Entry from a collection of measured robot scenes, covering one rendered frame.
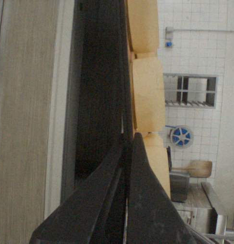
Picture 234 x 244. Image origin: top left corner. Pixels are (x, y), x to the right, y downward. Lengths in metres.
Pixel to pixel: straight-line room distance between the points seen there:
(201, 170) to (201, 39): 2.26
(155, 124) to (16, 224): 0.12
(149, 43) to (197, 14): 4.35
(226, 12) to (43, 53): 4.48
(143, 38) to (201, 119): 4.22
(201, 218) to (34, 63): 3.66
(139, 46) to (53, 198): 0.12
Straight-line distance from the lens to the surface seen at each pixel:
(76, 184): 0.41
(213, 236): 2.18
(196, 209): 3.71
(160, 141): 0.22
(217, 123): 4.44
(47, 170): 0.18
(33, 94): 0.18
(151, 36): 0.16
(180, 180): 0.61
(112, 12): 0.51
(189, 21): 4.46
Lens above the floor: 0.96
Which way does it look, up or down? 9 degrees down
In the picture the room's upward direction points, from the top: 93 degrees clockwise
